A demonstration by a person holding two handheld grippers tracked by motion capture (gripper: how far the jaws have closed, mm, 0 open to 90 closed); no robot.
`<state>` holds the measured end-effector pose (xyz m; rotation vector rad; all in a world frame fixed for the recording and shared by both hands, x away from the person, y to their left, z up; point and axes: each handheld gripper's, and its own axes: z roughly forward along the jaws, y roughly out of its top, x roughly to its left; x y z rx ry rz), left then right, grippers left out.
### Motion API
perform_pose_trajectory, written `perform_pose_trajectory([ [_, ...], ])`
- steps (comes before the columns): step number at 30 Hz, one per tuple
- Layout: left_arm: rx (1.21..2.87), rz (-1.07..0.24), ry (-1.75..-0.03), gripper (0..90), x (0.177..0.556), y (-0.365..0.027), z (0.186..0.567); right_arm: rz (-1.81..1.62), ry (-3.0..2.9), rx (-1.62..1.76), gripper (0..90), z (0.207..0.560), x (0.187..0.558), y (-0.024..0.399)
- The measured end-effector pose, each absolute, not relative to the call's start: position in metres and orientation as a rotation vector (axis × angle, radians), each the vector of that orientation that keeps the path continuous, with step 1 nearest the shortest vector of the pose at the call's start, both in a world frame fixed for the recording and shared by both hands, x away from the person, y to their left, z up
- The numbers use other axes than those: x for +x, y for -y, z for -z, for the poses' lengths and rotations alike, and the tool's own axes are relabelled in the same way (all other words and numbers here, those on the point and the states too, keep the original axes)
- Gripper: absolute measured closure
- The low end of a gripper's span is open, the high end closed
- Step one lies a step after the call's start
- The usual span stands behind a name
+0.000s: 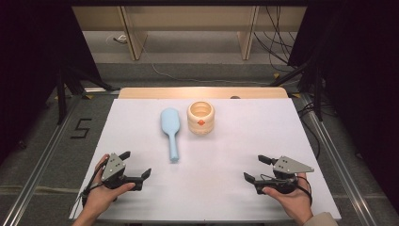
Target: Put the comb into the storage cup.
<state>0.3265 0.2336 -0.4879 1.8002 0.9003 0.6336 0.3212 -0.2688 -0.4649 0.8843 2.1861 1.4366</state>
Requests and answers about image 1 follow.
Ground beige wooden bench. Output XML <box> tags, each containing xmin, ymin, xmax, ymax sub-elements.
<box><xmin>72</xmin><ymin>5</ymin><xmax>308</xmax><ymax>61</ymax></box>

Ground person's right hand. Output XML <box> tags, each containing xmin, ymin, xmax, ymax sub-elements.
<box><xmin>263</xmin><ymin>172</ymin><xmax>314</xmax><ymax>225</ymax></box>

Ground aluminium floor rail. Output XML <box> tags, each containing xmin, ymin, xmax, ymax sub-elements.
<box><xmin>300</xmin><ymin>93</ymin><xmax>379</xmax><ymax>226</ymax></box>
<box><xmin>0</xmin><ymin>93</ymin><xmax>80</xmax><ymax>226</ymax></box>

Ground black floor cables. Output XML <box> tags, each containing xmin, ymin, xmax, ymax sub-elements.
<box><xmin>296</xmin><ymin>101</ymin><xmax>339</xmax><ymax>160</ymax></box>

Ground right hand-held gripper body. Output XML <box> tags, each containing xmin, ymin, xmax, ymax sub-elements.
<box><xmin>253</xmin><ymin>155</ymin><xmax>315</xmax><ymax>195</ymax></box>

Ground bundle of black hanging cables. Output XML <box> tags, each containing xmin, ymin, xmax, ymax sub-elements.
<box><xmin>253</xmin><ymin>5</ymin><xmax>299</xmax><ymax>73</ymax></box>

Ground black curtain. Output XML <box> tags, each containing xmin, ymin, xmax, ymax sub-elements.
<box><xmin>0</xmin><ymin>0</ymin><xmax>104</xmax><ymax>164</ymax></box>
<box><xmin>286</xmin><ymin>0</ymin><xmax>399</xmax><ymax>215</ymax></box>

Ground light wooden table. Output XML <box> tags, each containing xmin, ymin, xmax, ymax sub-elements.
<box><xmin>118</xmin><ymin>87</ymin><xmax>290</xmax><ymax>100</ymax></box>

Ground black tripod stand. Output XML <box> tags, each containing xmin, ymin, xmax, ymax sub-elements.
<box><xmin>269</xmin><ymin>59</ymin><xmax>325</xmax><ymax>122</ymax></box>
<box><xmin>56</xmin><ymin>62</ymin><xmax>121</xmax><ymax>126</ymax></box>

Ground white table mat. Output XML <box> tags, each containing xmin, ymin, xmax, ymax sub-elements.
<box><xmin>69</xmin><ymin>98</ymin><xmax>343</xmax><ymax>222</ymax></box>

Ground light blue hairbrush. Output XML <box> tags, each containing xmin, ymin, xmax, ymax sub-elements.
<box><xmin>160</xmin><ymin>107</ymin><xmax>182</xmax><ymax>164</ymax></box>

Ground hand-held gripper black cable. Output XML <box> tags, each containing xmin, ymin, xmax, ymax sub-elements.
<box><xmin>70</xmin><ymin>159</ymin><xmax>109</xmax><ymax>218</ymax></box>
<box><xmin>260</xmin><ymin>173</ymin><xmax>313</xmax><ymax>206</ymax></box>

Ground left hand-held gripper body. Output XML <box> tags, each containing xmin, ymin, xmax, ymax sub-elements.
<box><xmin>101</xmin><ymin>153</ymin><xmax>145</xmax><ymax>192</ymax></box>

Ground cream round cup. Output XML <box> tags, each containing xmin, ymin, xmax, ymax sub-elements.
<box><xmin>186</xmin><ymin>101</ymin><xmax>215</xmax><ymax>136</ymax></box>

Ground person's left hand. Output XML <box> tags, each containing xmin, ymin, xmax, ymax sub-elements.
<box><xmin>82</xmin><ymin>153</ymin><xmax>136</xmax><ymax>219</ymax></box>

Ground right hand-held gripper black cable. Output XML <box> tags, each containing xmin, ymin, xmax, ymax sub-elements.
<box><xmin>260</xmin><ymin>173</ymin><xmax>313</xmax><ymax>206</ymax></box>

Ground left hand-held gripper black cable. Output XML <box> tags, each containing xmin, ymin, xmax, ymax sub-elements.
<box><xmin>70</xmin><ymin>159</ymin><xmax>109</xmax><ymax>218</ymax></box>

